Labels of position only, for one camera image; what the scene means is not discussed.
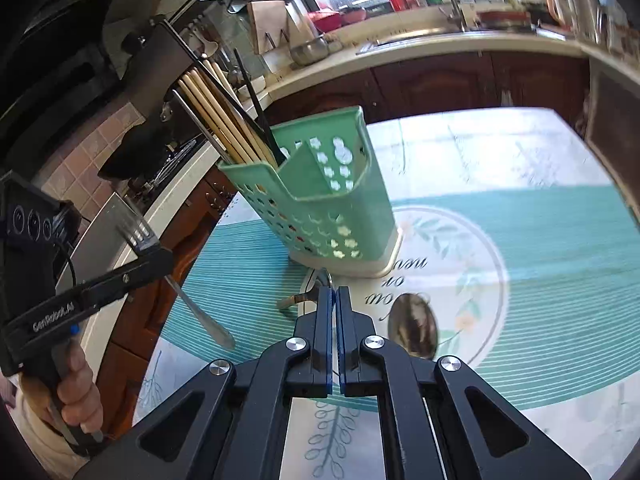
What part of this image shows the white knit sleeve forearm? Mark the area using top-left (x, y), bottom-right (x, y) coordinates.
top-left (10, 387), bottom-right (89, 479)

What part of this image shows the steel fork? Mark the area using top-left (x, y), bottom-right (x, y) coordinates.
top-left (115, 209), bottom-right (237, 352)

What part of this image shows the steel pot on counter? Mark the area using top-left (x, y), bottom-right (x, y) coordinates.
top-left (290, 36), bottom-right (330, 67)

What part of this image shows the black chopstick gold band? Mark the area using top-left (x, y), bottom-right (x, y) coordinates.
top-left (233, 49), bottom-right (285, 168)

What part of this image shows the wooden cutting board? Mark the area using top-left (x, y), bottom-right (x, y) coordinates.
top-left (247, 0), bottom-right (288, 55)

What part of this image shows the green plastic utensil holder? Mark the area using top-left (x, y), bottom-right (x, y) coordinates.
top-left (220, 106), bottom-right (402, 278)

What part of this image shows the bamboo chopstick plain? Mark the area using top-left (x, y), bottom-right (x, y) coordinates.
top-left (179, 75), bottom-right (252, 164)

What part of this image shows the steel chopstick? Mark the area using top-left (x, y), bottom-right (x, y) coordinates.
top-left (171, 88), bottom-right (233, 165)

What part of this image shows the long plain wooden chopstick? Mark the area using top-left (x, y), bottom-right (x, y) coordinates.
top-left (186, 70), bottom-right (259, 164)

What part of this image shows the red pan by sink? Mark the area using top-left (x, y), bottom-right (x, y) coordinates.
top-left (476, 10), bottom-right (532, 29)

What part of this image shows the large steel spoon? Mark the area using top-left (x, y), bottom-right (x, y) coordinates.
top-left (387, 292), bottom-right (438, 360)

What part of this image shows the person left hand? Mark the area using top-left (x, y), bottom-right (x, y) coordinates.
top-left (19, 336), bottom-right (104, 436)

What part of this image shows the black range hood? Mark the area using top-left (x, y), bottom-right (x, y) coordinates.
top-left (99, 25), bottom-right (200, 182)

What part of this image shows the red bowl on sill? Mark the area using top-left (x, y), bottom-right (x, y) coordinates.
top-left (307, 9), bottom-right (343, 34)

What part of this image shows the bamboo chopstick red end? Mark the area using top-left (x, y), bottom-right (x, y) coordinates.
top-left (199, 58), bottom-right (279, 165)

